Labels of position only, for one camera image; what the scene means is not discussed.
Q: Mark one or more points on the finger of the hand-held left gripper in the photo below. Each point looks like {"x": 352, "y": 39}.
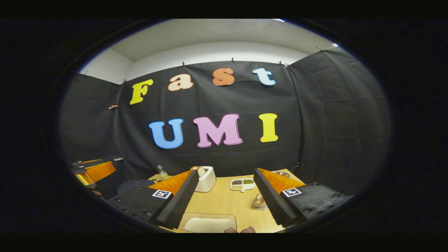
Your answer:
{"x": 92, "y": 163}
{"x": 99, "y": 171}

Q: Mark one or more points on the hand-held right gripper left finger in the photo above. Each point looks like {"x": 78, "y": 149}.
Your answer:
{"x": 182, "y": 201}

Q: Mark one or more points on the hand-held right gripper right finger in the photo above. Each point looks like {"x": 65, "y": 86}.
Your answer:
{"x": 271, "y": 201}

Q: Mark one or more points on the clear tray of white rice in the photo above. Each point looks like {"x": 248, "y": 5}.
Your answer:
{"x": 208, "y": 224}

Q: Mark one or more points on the dark blue rice cooker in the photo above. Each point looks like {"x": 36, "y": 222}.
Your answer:
{"x": 134, "y": 185}

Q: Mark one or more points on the white plate with red slices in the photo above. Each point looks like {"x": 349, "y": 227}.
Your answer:
{"x": 281, "y": 174}

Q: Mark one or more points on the white toaster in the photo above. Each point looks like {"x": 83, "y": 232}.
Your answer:
{"x": 207, "y": 183}

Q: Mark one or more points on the glass bottle with yellow liquid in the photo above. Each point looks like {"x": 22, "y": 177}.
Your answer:
{"x": 163, "y": 174}

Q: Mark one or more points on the white divided grain dish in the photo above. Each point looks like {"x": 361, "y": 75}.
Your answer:
{"x": 242, "y": 184}

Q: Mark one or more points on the black backdrop cloth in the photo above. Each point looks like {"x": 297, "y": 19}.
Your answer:
{"x": 332, "y": 122}

